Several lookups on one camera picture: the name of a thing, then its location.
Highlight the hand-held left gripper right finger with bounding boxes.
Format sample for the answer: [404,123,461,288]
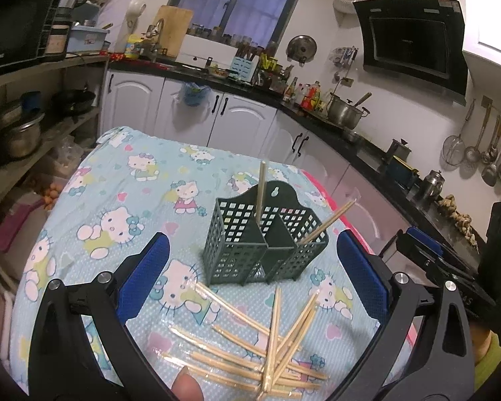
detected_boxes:
[336,230,477,401]

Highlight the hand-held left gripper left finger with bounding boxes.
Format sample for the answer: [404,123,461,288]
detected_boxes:
[27,232,172,401]

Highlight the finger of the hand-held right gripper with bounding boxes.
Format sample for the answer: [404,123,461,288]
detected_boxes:
[427,259,501,326]
[394,226,481,278]

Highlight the bamboo chopstick pair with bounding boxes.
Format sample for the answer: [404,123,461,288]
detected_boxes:
[301,198,357,245]
[255,161,269,226]

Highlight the green plastic utensil holder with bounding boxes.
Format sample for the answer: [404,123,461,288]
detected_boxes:
[202,184,330,287]

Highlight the pile of chopsticks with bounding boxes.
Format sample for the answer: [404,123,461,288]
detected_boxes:
[161,280,330,401]

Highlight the person's left hand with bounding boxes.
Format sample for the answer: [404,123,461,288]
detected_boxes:
[171,365,205,401]

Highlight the pile of ginger roots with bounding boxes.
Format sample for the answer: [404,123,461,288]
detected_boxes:
[438,194,486,246]

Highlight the small steel kettle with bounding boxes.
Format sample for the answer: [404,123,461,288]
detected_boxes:
[421,169,446,198]

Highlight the dark blue lidded box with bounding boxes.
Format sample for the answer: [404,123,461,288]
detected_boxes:
[389,156,419,185]

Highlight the cartoon cat printed cloth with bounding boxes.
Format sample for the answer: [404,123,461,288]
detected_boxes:
[8,127,414,401]

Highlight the pile of orange fruit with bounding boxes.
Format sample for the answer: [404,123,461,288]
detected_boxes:
[43,183,62,210]

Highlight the steel stockpot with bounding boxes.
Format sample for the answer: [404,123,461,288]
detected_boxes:
[326,91,371,131]

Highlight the blue hanging plastic bag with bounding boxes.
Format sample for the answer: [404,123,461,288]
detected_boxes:
[179,83,212,108]

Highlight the stacked steel pots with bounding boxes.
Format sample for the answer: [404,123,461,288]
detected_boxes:
[0,111,47,160]

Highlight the black wok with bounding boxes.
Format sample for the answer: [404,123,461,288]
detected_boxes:
[51,89,98,114]

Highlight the black range hood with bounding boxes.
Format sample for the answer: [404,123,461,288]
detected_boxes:
[353,0,469,106]

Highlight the wooden shelf unit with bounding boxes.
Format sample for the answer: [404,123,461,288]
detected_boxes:
[0,54,109,235]

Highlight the yellow lidded jar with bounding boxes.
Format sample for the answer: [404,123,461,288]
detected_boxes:
[124,34,143,60]

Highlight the blue knife holder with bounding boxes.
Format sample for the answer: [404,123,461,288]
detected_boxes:
[229,55,258,83]

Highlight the hanging steel pot lid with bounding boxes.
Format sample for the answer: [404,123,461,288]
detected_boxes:
[286,34,318,66]

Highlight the white dish rack box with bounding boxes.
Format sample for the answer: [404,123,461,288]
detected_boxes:
[176,34,239,68]

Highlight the light blue plastic box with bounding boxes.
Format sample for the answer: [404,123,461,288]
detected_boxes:
[68,25,110,51]

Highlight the wooden cutting board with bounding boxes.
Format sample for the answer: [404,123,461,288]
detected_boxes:
[151,5,194,58]

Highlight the row of spice jars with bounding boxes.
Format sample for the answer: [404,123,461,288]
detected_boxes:
[187,22,277,51]

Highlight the black microwave oven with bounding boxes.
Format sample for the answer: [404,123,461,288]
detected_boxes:
[0,0,58,74]

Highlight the dark framed window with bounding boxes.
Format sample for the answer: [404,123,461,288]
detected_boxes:
[168,0,310,47]

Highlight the hanging wire strainer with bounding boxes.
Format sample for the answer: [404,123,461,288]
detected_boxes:
[442,99,477,166]

